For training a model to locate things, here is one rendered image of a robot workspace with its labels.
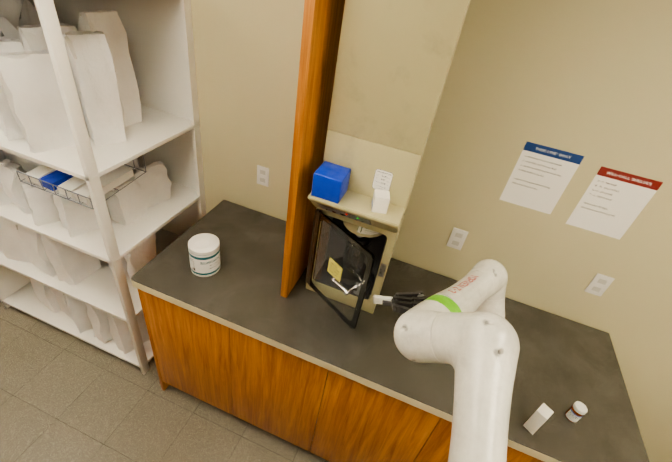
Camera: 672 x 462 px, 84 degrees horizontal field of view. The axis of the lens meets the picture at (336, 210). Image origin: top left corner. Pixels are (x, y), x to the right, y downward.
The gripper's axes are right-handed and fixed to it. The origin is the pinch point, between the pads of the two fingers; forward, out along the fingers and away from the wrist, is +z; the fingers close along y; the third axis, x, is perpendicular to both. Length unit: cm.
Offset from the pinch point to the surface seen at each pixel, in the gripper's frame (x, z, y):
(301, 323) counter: 17.7, 34.6, -0.9
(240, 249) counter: 3, 76, -28
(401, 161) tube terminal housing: -48.4, -6.0, -10.6
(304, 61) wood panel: -81, 19, 0
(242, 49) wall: -86, 70, -55
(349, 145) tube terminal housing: -54, 11, -11
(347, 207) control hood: -35.2, 10.8, -2.0
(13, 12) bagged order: -110, 168, -32
